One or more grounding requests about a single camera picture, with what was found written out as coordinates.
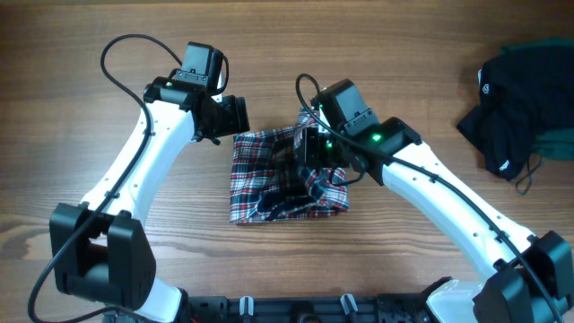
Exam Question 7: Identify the plaid sleeveless shirt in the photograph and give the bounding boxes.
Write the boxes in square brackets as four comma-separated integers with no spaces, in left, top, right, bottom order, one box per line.
[230,109,350,224]

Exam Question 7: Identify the black mesh shorts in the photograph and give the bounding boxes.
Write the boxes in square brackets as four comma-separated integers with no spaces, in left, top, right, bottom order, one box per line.
[457,38,573,195]

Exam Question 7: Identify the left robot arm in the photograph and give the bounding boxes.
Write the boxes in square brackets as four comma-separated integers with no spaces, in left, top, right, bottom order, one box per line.
[44,42,249,322]

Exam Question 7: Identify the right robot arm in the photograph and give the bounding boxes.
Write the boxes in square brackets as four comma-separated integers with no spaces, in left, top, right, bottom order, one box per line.
[299,79,573,322]

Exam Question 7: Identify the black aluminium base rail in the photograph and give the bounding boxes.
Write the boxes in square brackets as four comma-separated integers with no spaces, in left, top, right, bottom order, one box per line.
[101,293,449,323]

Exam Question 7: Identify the right black camera cable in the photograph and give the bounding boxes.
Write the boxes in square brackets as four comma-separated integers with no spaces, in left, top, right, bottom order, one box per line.
[294,73,566,323]

